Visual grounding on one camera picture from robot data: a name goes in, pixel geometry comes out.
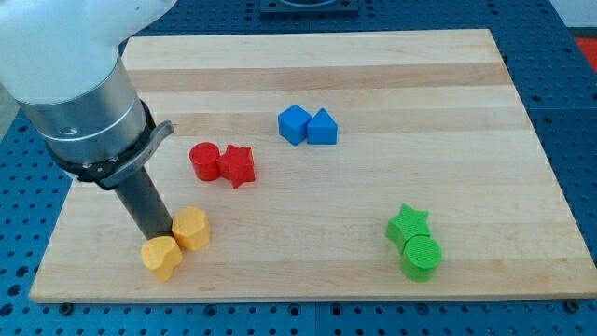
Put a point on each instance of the yellow heart block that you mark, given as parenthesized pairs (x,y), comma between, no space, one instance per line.
(161,255)

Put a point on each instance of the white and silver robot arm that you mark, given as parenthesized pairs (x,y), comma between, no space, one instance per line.
(60,62)

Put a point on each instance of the green circle block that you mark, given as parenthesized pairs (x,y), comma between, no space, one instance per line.
(420,258)

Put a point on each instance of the blue triangle block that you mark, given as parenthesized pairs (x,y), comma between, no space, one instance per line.
(322,129)

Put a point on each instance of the blue cube block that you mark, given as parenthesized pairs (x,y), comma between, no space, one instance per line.
(293,123)

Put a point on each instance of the red star block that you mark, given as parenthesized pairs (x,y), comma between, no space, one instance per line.
(237,165)

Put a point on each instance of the wooden board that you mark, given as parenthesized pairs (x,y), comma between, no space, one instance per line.
(431,119)

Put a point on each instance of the red cylinder block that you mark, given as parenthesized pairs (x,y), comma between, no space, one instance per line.
(203,157)

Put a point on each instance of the yellow pentagon block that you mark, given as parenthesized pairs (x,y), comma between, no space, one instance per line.
(191,228)

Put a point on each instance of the green star block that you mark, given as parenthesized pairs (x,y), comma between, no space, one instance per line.
(407,224)

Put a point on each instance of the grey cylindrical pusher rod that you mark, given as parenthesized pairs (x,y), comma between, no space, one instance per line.
(144,204)

